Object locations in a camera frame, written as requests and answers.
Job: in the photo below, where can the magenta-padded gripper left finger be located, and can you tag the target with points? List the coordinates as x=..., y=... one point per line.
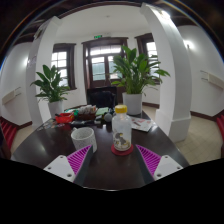
x=60, y=166

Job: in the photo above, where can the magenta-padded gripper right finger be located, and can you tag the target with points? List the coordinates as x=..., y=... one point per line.
x=166, y=166

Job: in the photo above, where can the clear bottle with yellow cap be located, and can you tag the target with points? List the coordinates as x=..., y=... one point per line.
x=121, y=130

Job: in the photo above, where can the white speckled cup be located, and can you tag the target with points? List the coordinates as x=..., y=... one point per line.
x=83, y=140

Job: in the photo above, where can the printed paper sheet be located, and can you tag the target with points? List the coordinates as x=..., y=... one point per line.
x=142, y=124

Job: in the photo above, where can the red box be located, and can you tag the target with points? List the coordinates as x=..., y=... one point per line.
x=64, y=118

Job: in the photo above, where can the flat round red coaster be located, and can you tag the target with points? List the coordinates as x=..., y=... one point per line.
x=115, y=152

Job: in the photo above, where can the green book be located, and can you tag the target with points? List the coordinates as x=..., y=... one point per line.
x=102, y=111

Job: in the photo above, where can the small potted green plant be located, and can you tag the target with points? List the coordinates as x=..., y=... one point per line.
x=51, y=86

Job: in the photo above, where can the black chair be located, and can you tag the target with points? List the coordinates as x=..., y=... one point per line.
x=101, y=97

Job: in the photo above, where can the large potted green plant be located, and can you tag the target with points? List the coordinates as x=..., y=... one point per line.
x=136, y=73

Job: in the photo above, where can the green exit sign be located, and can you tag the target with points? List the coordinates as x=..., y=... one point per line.
x=97, y=36

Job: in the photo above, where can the wall lamp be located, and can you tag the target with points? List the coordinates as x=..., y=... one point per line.
x=187, y=44

